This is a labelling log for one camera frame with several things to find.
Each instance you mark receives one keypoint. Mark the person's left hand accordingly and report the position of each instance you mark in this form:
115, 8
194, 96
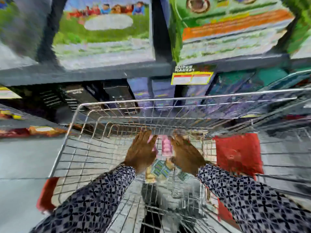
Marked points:
140, 152

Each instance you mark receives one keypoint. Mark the person's right hand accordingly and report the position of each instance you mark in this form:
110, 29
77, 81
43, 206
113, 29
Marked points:
187, 155

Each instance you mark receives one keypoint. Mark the person's right fingers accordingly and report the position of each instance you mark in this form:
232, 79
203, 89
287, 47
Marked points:
178, 143

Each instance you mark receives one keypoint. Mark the person's left fingers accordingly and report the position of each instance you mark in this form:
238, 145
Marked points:
147, 138

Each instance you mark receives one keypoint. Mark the pink packet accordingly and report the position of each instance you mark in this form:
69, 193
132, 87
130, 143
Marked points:
166, 146

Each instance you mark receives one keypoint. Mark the person's left forearm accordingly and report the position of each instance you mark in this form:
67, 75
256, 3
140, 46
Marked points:
90, 203

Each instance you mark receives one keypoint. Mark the person's right forearm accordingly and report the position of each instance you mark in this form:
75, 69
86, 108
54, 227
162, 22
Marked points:
252, 201

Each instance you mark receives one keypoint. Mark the green and yellow packet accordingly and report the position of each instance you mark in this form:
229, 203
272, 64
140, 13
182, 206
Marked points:
160, 169

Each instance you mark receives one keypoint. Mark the row of purple boxes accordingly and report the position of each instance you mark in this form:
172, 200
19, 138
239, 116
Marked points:
160, 92

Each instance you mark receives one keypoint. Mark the red cart seat flap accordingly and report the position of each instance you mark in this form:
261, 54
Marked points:
239, 154

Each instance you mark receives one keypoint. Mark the yellow shelf price tag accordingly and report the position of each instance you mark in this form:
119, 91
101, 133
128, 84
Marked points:
192, 77

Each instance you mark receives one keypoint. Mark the row of black boxes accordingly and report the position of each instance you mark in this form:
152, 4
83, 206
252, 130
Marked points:
92, 97

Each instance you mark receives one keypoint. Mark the grey store shelf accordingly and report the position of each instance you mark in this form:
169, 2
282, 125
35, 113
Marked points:
97, 72

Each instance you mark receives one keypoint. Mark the row of teal boxes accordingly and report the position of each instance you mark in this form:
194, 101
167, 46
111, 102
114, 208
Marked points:
257, 80

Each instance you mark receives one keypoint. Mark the large box with meadow picture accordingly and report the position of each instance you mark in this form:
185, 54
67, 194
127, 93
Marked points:
107, 33

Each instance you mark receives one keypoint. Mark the row of orange packets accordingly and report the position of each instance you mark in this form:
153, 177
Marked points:
31, 131

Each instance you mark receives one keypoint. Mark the large green box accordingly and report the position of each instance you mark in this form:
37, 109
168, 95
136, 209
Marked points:
230, 29

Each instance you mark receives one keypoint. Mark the grey box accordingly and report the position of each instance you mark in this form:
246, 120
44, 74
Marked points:
18, 31

